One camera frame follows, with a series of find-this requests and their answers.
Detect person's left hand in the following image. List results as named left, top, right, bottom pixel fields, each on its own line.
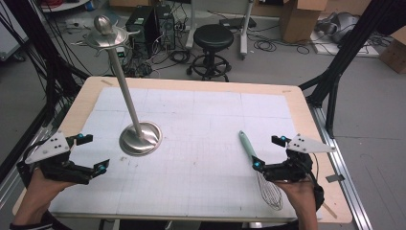
left=12, top=167, right=79, bottom=226

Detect steel utensil stand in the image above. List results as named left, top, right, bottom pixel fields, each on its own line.
left=70, top=14, right=164, bottom=158

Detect black wrist strap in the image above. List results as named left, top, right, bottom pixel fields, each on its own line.
left=312, top=183, right=326, bottom=213

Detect person's right hand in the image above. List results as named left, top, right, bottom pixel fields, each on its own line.
left=275, top=178, right=317, bottom=222

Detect black round stool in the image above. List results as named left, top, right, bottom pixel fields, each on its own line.
left=186, top=23, right=236, bottom=83

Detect white grid mat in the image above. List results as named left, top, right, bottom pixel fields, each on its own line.
left=48, top=86, right=321, bottom=222

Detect green-handled wire whisk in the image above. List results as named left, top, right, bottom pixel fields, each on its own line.
left=237, top=129, right=284, bottom=212

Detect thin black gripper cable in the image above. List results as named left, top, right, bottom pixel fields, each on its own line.
left=310, top=151, right=322, bottom=188

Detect low cardboard box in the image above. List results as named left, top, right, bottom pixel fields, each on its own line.
left=378, top=26, right=406, bottom=75

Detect white floor board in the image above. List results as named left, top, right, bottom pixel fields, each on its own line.
left=308, top=29, right=381, bottom=58

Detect flat black device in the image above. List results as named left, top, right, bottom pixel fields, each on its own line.
left=218, top=15, right=258, bottom=30

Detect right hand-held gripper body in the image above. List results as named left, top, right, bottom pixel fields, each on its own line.
left=262, top=132, right=337, bottom=184

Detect black floor cable coils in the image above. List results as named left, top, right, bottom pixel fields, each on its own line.
left=247, top=30, right=311, bottom=56

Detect wooden table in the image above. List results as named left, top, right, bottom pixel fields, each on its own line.
left=11, top=75, right=354, bottom=225

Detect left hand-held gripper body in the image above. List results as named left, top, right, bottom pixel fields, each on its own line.
left=16, top=129, right=94, bottom=187

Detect white metal stand leg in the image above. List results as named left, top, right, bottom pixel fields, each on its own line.
left=238, top=0, right=257, bottom=60
left=185, top=0, right=199, bottom=50

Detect grey rounded device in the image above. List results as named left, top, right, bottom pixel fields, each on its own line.
left=313, top=11, right=361, bottom=44

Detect black computer tower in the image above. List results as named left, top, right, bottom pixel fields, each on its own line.
left=124, top=5, right=158, bottom=50
left=154, top=5, right=177, bottom=52

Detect white round table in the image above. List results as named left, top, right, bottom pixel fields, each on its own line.
left=40, top=0, right=92, bottom=13

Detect aluminium rail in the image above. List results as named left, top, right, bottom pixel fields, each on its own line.
left=0, top=102, right=63, bottom=210
left=306, top=103, right=373, bottom=230

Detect tall cardboard box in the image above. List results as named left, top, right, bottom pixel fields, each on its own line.
left=280, top=0, right=328, bottom=44

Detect black metal frame post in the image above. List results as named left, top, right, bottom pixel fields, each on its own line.
left=0, top=0, right=92, bottom=185
left=298, top=0, right=406, bottom=139

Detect black tape strip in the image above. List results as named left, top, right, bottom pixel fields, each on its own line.
left=325, top=173, right=346, bottom=184

